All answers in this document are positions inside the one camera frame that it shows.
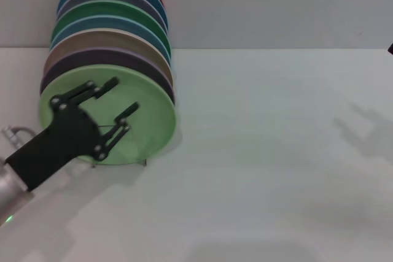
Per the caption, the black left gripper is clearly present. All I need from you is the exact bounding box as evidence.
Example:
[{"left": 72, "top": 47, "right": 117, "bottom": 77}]
[{"left": 5, "top": 77, "right": 139, "bottom": 191}]

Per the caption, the light green plate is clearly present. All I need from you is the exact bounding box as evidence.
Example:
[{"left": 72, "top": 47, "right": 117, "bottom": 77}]
[{"left": 38, "top": 64, "right": 177, "bottom": 166}]

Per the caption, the lilac plate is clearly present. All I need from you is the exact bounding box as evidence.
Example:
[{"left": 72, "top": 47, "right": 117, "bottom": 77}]
[{"left": 39, "top": 47, "right": 176, "bottom": 105}]

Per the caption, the clear acrylic plate rack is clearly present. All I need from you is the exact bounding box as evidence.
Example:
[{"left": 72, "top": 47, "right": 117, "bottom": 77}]
[{"left": 90, "top": 158, "right": 150, "bottom": 169}]

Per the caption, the beige brown plate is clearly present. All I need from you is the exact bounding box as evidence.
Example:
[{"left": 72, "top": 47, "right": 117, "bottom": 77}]
[{"left": 42, "top": 28, "right": 173, "bottom": 82}]

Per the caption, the light blue plate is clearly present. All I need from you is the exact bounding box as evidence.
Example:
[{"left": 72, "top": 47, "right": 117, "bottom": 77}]
[{"left": 49, "top": 15, "right": 172, "bottom": 60}]

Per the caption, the dark green plate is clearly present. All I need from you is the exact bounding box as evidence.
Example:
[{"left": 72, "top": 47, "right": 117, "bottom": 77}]
[{"left": 50, "top": 0, "right": 171, "bottom": 54}]

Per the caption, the left gripper cable with connector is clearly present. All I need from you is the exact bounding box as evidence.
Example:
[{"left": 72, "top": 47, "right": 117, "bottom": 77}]
[{"left": 1, "top": 125, "right": 35, "bottom": 150}]

